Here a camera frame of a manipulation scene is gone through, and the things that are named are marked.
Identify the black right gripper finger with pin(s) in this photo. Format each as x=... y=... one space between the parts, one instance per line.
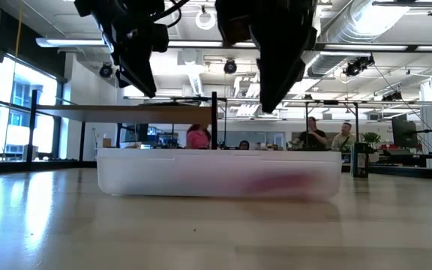
x=274 y=86
x=298 y=69

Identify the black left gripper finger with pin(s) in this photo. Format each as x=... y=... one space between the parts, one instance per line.
x=137 y=75

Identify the pink pen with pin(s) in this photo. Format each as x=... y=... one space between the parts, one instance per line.
x=276 y=183

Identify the clear pencil box orange lid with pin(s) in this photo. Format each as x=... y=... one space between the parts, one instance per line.
x=201 y=176

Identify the black ceiling spotlight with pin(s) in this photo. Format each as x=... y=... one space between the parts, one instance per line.
x=230 y=66
x=105 y=70

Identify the wooden shelf black legs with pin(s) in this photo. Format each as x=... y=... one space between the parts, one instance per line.
x=126 y=114

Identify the ceiling light strip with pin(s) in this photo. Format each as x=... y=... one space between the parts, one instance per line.
x=73 y=42
x=369 y=47

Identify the person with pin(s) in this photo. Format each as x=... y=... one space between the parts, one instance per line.
x=244 y=145
x=198 y=138
x=313 y=137
x=345 y=140

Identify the potted leafy plant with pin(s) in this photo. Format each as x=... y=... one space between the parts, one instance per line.
x=371 y=138

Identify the dark upright container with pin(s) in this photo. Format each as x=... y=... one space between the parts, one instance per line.
x=360 y=159

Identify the large window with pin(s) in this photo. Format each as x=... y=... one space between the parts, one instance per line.
x=21 y=97

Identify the black computer monitor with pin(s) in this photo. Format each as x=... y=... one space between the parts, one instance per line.
x=403 y=133

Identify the black ceiling camera cluster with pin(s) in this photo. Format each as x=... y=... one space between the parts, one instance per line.
x=358 y=66

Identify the black room table frame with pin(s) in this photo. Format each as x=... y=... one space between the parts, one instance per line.
x=356 y=123

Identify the silver ventilation duct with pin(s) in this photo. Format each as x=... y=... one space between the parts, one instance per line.
x=366 y=18

